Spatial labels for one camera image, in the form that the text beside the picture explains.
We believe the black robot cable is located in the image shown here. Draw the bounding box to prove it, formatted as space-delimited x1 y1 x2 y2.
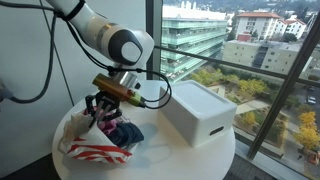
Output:
0 0 173 111

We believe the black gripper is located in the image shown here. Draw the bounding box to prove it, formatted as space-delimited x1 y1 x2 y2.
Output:
84 91 123 130

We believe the white storage box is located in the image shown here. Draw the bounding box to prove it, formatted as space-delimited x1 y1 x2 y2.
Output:
158 79 238 149

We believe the white red plastic bag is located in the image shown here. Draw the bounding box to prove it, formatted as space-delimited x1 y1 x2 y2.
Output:
57 109 140 165

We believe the dark blue shirt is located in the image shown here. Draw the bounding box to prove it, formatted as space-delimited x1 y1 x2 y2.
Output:
108 122 145 148

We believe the metal window rail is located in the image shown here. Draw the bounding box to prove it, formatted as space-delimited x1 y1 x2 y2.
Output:
153 45 320 89

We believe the pink shirt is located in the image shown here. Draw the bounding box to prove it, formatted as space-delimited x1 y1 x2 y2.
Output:
82 105 118 135

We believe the gold green wrist camera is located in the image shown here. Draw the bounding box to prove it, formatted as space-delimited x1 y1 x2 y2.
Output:
92 73 147 109

